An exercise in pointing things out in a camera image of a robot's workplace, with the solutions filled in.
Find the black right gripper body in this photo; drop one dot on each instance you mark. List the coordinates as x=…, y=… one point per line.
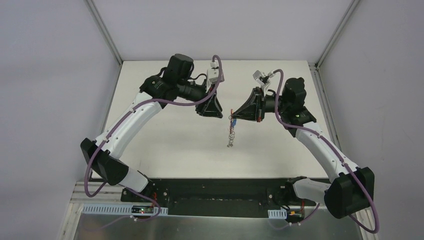
x=260, y=105

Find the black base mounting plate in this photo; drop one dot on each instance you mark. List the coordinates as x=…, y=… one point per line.
x=223, y=197

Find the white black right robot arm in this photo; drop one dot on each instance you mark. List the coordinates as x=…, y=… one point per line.
x=350, y=188

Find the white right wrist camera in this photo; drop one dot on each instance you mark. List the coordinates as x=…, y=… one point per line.
x=263, y=79

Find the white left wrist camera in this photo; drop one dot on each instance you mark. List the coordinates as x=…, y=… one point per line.
x=212, y=76

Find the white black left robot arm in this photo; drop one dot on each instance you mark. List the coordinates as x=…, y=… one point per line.
x=174, y=85

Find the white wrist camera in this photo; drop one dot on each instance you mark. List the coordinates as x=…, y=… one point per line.
x=263, y=79
x=212, y=76

